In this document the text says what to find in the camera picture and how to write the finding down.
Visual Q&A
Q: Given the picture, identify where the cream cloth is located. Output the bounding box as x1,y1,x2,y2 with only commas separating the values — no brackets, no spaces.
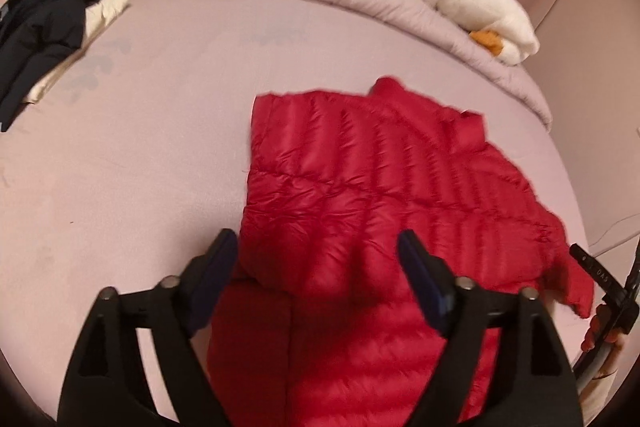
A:
25,0,132,105

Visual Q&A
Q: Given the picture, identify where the bed with pink sheet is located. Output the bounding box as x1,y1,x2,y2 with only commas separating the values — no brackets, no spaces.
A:
0,0,603,427

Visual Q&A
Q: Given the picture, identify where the red down jacket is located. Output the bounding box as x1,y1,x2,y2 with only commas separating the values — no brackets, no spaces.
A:
207,77,596,427

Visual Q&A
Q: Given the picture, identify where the person's right hand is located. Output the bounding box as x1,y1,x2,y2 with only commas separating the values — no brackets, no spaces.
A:
581,306,626,354

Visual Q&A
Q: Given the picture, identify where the black garment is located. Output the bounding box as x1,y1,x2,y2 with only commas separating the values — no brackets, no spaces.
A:
0,0,85,132

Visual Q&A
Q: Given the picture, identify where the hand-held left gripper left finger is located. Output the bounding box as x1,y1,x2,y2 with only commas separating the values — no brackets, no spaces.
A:
57,228,239,427

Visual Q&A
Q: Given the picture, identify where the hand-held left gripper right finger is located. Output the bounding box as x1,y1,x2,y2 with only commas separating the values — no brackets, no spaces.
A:
396,229,583,427

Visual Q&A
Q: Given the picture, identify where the white goose plush toy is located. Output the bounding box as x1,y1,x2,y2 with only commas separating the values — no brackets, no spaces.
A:
334,0,542,66

